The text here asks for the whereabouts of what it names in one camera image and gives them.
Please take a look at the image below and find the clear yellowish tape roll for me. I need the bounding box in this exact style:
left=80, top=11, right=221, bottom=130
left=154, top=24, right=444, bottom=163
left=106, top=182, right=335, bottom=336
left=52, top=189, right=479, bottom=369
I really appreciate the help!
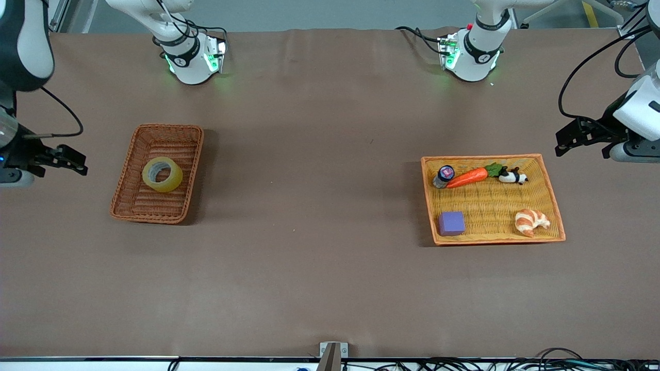
left=142, top=156, right=184, bottom=193

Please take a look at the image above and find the small bottle purple cap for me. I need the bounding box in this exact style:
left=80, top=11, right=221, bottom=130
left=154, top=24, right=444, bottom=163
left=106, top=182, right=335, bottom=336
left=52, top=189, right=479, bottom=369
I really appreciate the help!
left=432, top=165, right=455, bottom=190

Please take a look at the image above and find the orange wicker basket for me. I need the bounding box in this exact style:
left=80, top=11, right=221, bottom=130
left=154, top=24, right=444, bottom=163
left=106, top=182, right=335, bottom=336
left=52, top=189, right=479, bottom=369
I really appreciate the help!
left=421, top=154, right=567, bottom=246

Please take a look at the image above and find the brown table cover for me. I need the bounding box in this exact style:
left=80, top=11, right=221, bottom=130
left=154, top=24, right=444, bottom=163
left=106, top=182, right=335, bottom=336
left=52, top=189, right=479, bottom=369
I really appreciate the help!
left=0, top=27, right=660, bottom=359

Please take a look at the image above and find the orange toy carrot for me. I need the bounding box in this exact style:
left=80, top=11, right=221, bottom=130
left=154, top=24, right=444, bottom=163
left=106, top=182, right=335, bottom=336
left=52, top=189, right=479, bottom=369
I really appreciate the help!
left=446, top=162, right=508, bottom=189

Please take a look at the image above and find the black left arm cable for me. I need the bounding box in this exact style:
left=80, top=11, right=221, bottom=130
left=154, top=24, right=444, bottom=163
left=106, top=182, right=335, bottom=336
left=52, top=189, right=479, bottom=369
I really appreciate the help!
left=559, top=26, right=660, bottom=125

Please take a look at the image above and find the black base cable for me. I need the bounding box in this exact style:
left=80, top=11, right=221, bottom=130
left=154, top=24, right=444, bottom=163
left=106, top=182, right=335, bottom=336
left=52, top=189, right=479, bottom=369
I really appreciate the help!
left=395, top=26, right=445, bottom=55
left=183, top=18, right=229, bottom=43

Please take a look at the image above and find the purple foam block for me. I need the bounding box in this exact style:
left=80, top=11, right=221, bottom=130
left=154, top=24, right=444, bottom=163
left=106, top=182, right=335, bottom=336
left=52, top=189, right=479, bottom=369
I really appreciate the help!
left=438, top=211, right=466, bottom=237

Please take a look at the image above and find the black cable bundle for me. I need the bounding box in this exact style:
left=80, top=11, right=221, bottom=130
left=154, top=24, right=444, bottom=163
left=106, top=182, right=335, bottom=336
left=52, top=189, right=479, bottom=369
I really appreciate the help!
left=340, top=348, right=660, bottom=371

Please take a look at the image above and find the brown wicker basket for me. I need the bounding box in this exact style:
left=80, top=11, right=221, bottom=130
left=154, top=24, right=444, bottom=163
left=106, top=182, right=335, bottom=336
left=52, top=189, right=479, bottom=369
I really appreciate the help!
left=109, top=123, right=205, bottom=225

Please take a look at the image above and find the toy croissant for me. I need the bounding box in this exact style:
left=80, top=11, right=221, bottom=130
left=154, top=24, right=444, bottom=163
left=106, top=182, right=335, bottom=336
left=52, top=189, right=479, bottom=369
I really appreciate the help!
left=515, top=208, right=551, bottom=238

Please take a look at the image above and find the black white panda toy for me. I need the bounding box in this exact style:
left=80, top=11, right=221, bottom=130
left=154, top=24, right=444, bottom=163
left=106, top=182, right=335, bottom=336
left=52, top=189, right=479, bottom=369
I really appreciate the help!
left=498, top=166, right=529, bottom=185

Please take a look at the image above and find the white table edge rail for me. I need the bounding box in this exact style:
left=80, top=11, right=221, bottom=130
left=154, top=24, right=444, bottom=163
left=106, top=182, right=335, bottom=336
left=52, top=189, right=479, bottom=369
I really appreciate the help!
left=0, top=356, right=660, bottom=371

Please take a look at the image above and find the metal clamp bracket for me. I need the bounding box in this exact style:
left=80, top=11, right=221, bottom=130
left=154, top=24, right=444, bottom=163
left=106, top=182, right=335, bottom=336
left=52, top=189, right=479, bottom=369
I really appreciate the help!
left=319, top=342, right=349, bottom=371

